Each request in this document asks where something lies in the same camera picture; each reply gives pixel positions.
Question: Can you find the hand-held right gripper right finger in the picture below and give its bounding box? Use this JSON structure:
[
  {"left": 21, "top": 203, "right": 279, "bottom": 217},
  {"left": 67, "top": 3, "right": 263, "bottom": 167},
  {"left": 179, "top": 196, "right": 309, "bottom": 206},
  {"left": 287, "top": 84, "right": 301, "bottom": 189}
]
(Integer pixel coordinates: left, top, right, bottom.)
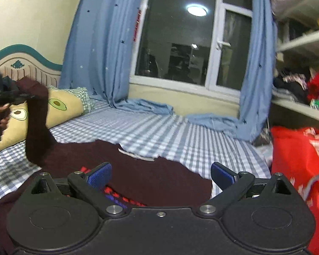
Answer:
[{"left": 197, "top": 161, "right": 295, "bottom": 218}]

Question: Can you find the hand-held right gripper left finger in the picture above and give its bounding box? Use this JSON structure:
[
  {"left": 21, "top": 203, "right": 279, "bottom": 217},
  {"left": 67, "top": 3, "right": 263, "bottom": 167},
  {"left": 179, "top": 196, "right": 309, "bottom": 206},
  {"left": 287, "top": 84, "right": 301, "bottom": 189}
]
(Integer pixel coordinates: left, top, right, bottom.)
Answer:
[{"left": 29, "top": 161, "right": 124, "bottom": 218}]

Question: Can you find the red fabric bag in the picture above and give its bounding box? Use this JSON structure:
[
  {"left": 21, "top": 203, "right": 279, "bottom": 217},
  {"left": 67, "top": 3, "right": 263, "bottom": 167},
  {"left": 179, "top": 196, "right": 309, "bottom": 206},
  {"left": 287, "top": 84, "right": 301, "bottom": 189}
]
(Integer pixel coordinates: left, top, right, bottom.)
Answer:
[{"left": 270, "top": 126, "right": 319, "bottom": 255}]

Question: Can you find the yellow avocado print pillow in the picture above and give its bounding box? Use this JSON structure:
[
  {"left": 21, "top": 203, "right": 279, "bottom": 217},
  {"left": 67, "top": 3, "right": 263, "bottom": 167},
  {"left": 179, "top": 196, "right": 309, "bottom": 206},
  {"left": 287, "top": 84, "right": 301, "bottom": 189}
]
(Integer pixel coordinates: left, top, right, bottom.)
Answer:
[{"left": 0, "top": 85, "right": 92, "bottom": 157}]

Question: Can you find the white shelf unit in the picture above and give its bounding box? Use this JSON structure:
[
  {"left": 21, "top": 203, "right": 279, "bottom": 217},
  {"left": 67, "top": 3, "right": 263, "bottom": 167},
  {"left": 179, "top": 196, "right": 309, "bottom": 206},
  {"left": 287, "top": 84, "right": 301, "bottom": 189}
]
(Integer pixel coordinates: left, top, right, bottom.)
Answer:
[{"left": 268, "top": 0, "right": 319, "bottom": 128}]

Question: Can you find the blue curtain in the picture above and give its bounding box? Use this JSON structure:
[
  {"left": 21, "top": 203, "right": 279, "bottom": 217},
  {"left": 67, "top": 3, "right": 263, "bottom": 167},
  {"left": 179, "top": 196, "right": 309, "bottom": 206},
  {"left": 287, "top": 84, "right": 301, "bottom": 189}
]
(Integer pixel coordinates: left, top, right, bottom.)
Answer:
[
  {"left": 186, "top": 0, "right": 279, "bottom": 142},
  {"left": 59, "top": 0, "right": 174, "bottom": 116}
]

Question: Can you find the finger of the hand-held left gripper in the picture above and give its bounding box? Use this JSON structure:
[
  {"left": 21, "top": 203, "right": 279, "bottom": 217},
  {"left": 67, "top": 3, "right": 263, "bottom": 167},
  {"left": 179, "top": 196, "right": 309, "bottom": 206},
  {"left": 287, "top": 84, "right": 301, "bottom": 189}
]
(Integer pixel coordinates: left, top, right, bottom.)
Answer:
[{"left": 14, "top": 92, "right": 32, "bottom": 103}]

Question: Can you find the teal trimmed headboard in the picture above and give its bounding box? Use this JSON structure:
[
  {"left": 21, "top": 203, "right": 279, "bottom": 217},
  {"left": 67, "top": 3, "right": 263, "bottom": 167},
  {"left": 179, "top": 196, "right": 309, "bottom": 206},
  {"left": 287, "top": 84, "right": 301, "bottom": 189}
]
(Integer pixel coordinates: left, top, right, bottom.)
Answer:
[{"left": 0, "top": 44, "right": 63, "bottom": 89}]

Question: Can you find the red fluffy item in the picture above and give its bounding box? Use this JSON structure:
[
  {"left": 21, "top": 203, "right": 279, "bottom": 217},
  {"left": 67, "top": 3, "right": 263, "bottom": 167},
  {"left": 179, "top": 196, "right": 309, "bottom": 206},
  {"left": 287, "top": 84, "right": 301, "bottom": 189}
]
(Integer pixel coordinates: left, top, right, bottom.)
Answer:
[{"left": 306, "top": 70, "right": 319, "bottom": 104}]

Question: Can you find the dark clothes pile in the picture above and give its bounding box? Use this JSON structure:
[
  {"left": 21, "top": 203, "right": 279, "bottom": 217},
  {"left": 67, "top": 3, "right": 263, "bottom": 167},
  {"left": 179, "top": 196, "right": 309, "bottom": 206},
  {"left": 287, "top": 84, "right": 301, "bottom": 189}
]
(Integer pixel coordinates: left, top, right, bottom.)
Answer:
[{"left": 272, "top": 70, "right": 310, "bottom": 104}]

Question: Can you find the maroon sweater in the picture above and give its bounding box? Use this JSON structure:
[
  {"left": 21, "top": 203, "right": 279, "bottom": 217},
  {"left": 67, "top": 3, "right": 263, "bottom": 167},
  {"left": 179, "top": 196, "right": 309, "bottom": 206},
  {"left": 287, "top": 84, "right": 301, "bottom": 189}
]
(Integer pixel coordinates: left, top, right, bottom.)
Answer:
[{"left": 0, "top": 78, "right": 214, "bottom": 255}]

